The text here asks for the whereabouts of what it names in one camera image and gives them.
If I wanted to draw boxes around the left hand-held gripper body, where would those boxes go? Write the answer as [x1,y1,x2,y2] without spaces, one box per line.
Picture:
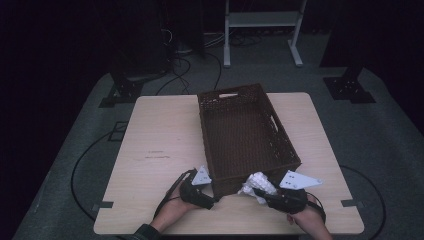
[179,165,213,205]

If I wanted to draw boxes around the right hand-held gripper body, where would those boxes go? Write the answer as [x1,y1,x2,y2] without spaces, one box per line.
[268,169,324,215]

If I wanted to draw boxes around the white knitted cloth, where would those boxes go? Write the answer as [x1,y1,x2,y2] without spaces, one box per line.
[237,171,278,205]

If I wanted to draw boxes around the brown woven basket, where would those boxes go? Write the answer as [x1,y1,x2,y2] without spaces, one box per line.
[197,83,303,200]

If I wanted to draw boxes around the person's left hand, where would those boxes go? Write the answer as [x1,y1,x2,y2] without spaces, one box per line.
[149,194,202,233]

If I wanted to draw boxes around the person's right hand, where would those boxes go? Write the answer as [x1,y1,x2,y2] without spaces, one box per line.
[286,195,334,240]

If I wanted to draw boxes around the black tape strip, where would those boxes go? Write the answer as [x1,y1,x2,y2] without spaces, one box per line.
[340,198,364,208]
[91,200,115,213]

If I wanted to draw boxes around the black stand base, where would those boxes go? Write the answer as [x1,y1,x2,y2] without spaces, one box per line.
[98,71,144,109]
[323,66,377,104]

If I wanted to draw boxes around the left hand-held gripper cable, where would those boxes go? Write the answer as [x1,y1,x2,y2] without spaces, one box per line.
[153,168,198,218]

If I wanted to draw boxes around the hand-held gripper cable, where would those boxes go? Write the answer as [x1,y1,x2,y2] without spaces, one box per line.
[304,191,327,224]
[153,168,198,218]

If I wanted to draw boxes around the right hand-held gripper cable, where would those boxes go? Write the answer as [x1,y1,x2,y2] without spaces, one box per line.
[304,191,327,224]

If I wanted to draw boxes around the black floor cable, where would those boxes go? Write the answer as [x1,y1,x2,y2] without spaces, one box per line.
[70,131,116,223]
[339,164,387,240]

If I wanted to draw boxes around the tangled black floor cables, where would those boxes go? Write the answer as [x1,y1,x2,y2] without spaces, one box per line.
[154,28,223,96]

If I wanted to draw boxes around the white metal stand frame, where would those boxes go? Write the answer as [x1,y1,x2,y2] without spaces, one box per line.
[223,0,308,69]

